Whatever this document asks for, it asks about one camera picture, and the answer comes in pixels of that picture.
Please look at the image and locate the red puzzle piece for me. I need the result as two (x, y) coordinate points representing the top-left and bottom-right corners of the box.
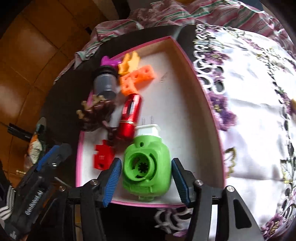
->
(93, 140), (115, 170)

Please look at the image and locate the light green plug device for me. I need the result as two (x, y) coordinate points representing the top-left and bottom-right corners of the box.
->
(122, 123), (171, 202)

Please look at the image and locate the brown gold ornate toy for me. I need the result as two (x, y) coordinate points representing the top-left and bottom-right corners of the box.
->
(76, 94), (117, 146)

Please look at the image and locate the red metallic cylinder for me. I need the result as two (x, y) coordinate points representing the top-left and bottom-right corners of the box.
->
(116, 93), (142, 142)

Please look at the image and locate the black lidded clear jar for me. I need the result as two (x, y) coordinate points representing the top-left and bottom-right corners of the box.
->
(92, 65), (118, 100)

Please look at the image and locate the pink shallow cardboard box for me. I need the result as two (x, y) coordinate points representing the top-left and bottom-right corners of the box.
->
(75, 36), (226, 208)

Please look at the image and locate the orange cube block cluster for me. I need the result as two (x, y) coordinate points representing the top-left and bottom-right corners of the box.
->
(119, 65), (155, 96)

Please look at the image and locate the magenta round perforated toy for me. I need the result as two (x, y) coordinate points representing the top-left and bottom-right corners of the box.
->
(100, 56), (121, 69)

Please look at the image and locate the orange plastic bracket toy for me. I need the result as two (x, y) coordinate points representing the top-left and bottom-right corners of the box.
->
(118, 51), (140, 76)

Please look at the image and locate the yellow carved egg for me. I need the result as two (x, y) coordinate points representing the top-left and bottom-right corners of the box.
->
(290, 99), (296, 111)

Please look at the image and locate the snack packet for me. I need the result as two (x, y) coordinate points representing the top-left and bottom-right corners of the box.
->
(27, 123), (46, 165)

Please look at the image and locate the white embroidered floral tablecloth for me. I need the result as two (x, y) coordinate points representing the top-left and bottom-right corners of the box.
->
(153, 22), (296, 240)

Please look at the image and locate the striped pink green cloth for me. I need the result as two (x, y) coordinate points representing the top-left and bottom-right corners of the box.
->
(60, 1), (295, 75)

